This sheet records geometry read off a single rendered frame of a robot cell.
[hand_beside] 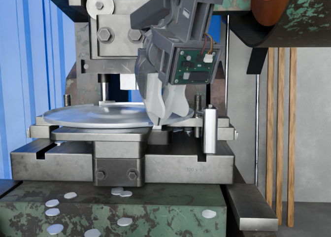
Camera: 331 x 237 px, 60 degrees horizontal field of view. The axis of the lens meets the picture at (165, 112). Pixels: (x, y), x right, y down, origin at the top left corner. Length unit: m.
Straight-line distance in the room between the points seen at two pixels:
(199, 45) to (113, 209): 0.31
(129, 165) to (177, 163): 0.09
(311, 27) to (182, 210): 0.40
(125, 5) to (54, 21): 1.36
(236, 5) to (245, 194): 0.48
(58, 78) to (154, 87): 1.56
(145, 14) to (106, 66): 0.24
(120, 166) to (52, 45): 1.49
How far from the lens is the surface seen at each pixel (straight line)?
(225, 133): 0.68
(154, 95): 0.40
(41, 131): 0.75
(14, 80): 2.10
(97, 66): 0.64
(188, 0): 0.34
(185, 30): 0.34
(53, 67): 1.97
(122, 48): 0.59
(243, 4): 0.82
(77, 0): 0.62
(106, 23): 0.60
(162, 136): 0.63
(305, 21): 0.58
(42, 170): 0.64
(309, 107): 2.03
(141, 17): 0.43
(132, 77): 0.67
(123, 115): 0.52
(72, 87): 1.01
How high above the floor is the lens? 0.87
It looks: 9 degrees down
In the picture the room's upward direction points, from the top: straight up
